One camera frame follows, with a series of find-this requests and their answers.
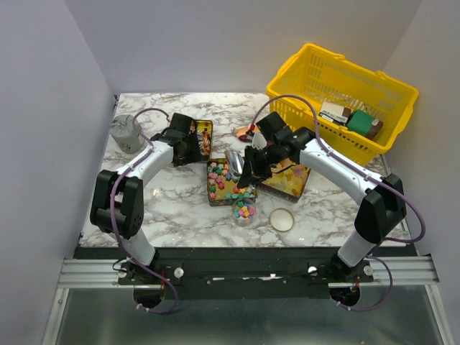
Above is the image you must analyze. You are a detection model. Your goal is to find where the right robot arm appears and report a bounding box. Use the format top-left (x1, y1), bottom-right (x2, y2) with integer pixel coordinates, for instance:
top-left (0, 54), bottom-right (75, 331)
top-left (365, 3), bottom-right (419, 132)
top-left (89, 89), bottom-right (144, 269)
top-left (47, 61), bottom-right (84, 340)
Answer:
top-left (237, 112), bottom-right (407, 282)

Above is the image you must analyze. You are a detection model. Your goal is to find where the grey drawstring pouch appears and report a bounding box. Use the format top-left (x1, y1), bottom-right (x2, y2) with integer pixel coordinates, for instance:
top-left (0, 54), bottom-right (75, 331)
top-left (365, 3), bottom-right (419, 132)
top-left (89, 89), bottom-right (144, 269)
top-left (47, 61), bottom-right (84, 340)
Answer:
top-left (109, 114), bottom-right (144, 154)

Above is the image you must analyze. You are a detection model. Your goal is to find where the green box in basket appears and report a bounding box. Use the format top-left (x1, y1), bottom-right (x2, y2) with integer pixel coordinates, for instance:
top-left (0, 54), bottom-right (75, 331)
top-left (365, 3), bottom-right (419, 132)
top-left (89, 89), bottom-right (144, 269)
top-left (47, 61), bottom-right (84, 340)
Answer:
top-left (346, 110), bottom-right (376, 137)

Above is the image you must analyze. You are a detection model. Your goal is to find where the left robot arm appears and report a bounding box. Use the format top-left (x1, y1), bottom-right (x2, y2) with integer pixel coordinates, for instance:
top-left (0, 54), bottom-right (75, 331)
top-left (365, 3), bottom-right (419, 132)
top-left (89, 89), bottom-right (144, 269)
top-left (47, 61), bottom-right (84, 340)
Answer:
top-left (89, 113), bottom-right (203, 284)

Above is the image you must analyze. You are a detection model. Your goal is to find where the round jar lid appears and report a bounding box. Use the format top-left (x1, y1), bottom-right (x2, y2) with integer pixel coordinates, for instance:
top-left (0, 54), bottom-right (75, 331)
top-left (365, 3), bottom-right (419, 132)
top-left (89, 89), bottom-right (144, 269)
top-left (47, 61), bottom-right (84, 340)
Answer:
top-left (269, 208), bottom-right (295, 232)

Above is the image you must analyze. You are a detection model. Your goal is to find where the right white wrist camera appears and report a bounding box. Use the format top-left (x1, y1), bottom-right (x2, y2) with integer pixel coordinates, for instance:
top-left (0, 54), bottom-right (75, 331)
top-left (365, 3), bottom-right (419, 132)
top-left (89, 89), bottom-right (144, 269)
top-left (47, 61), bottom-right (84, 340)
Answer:
top-left (252, 132), bottom-right (267, 150)

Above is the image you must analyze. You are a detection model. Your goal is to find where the small glass jar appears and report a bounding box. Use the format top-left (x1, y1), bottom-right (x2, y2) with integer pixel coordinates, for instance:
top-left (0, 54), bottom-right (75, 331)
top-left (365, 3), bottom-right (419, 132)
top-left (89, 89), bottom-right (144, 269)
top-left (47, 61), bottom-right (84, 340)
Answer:
top-left (231, 198), bottom-right (257, 227)

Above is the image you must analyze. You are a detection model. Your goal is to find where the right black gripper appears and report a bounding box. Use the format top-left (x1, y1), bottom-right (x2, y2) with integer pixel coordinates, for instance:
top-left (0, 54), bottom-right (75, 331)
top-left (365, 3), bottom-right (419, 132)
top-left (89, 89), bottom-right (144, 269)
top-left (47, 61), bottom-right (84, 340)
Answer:
top-left (237, 142), bottom-right (282, 189)

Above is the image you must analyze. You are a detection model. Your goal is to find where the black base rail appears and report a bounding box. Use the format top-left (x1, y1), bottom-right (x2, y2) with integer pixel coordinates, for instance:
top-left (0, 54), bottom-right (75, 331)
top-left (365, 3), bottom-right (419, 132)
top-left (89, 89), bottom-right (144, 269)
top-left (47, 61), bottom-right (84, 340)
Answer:
top-left (60, 247), bottom-right (432, 307)

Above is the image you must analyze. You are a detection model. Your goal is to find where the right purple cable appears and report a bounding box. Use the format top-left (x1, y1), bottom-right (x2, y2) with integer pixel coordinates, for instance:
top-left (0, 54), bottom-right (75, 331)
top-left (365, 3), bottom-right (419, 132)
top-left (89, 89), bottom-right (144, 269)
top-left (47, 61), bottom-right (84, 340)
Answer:
top-left (250, 94), bottom-right (427, 312)

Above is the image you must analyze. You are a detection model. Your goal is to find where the brown chocolate bar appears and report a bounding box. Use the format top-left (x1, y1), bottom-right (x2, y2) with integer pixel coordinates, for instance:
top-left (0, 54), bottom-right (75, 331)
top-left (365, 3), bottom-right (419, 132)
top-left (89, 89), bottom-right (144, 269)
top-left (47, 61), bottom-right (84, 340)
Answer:
top-left (366, 119), bottom-right (383, 140)

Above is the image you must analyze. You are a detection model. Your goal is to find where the fake bacon slab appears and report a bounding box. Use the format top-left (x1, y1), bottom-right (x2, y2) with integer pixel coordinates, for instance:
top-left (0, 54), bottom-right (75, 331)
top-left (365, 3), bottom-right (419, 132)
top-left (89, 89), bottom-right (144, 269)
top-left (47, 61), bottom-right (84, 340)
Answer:
top-left (236, 126), bottom-right (254, 143)

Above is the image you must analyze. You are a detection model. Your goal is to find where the black white packet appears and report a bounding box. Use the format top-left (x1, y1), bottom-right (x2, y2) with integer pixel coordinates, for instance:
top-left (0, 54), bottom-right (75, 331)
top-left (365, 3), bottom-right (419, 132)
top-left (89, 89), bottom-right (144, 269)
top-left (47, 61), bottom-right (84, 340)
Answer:
top-left (319, 101), bottom-right (351, 126)

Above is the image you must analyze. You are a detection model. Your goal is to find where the tin of lollipops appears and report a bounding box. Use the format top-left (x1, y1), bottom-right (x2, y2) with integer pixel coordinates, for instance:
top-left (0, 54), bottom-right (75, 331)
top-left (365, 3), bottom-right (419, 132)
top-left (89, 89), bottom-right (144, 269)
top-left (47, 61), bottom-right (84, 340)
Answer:
top-left (190, 120), bottom-right (213, 160)

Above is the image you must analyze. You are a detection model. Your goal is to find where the metal candy scoop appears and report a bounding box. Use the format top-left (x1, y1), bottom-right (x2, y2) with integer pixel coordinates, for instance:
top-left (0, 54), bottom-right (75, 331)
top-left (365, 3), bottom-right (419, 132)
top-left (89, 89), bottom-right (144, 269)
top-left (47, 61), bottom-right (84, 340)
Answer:
top-left (224, 150), bottom-right (244, 178)

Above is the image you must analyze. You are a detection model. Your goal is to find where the yellow shopping basket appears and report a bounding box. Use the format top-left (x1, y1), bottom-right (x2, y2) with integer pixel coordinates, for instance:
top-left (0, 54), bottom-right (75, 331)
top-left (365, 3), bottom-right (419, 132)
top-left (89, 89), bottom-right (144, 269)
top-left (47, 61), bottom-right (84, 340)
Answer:
top-left (266, 43), bottom-right (419, 166)

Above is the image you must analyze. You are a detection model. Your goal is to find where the purple cable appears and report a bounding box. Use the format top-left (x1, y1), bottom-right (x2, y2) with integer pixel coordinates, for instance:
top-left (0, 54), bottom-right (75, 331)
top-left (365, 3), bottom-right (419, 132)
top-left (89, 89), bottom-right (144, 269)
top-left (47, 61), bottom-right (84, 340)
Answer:
top-left (109, 108), bottom-right (180, 314)
top-left (250, 94), bottom-right (427, 312)

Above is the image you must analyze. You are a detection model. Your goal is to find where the tin of star candies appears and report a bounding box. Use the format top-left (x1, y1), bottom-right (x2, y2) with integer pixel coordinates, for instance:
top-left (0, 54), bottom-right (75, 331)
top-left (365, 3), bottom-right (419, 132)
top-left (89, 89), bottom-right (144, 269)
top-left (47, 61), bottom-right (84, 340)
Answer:
top-left (206, 158), bottom-right (258, 207)

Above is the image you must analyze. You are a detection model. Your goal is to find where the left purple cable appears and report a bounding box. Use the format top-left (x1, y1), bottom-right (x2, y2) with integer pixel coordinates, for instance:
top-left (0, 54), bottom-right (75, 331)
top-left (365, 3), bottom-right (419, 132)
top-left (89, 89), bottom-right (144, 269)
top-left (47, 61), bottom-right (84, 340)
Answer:
top-left (109, 108), bottom-right (180, 314)

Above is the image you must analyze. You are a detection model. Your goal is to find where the tin of popsicle gummies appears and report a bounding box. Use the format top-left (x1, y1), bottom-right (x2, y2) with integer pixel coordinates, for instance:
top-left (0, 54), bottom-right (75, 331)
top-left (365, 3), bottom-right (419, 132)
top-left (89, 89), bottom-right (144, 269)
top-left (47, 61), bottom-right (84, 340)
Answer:
top-left (259, 159), bottom-right (311, 203)

